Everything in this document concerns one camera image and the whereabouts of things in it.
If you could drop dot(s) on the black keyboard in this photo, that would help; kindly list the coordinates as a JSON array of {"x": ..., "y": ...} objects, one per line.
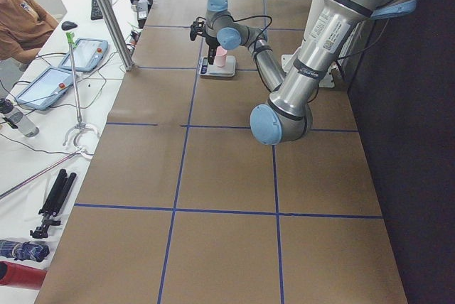
[{"x": 95, "y": 11}]

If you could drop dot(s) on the reacher grabber tool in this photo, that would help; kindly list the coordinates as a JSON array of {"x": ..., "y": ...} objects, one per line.
[{"x": 81, "y": 126}]

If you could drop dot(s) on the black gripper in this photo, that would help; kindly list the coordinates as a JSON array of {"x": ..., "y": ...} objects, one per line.
[{"x": 210, "y": 40}]

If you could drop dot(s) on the black folded tripod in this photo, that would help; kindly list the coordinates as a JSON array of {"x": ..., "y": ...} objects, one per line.
[{"x": 53, "y": 204}]

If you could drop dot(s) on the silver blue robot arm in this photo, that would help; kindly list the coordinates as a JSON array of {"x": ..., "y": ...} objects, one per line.
[{"x": 286, "y": 115}]

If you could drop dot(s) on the teach pendant tablet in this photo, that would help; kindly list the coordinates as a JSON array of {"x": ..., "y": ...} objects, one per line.
[
  {"x": 88, "y": 53},
  {"x": 46, "y": 89}
]

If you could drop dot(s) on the near teach pendant tablet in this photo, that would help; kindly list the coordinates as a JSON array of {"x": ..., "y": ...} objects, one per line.
[{"x": 46, "y": 89}]

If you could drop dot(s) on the red cylinder bottle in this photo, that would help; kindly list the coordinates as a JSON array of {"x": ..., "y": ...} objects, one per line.
[{"x": 20, "y": 276}]

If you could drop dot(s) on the blue folded umbrella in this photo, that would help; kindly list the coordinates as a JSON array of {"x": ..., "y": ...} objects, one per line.
[{"x": 24, "y": 250}]

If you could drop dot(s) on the black computer mouse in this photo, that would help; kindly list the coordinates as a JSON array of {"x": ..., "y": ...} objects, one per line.
[{"x": 67, "y": 25}]

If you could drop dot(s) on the clear water bottle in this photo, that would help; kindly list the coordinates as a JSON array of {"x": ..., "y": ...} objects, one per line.
[{"x": 17, "y": 119}]

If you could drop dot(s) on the white digital kitchen scale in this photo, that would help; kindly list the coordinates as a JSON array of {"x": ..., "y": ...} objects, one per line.
[{"x": 207, "y": 70}]

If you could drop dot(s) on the far teach pendant tablet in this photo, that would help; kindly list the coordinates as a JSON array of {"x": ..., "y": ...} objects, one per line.
[{"x": 88, "y": 53}]

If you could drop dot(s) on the pink plastic cup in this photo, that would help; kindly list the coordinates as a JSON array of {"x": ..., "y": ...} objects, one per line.
[{"x": 220, "y": 57}]

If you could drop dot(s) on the aluminium frame post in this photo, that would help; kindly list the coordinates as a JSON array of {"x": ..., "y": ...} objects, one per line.
[{"x": 116, "y": 34}]

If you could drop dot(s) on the person in brown shirt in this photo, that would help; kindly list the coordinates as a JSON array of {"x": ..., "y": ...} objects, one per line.
[{"x": 25, "y": 29}]

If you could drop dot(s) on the grey power adapter box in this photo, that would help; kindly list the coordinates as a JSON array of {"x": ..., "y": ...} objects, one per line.
[{"x": 142, "y": 9}]

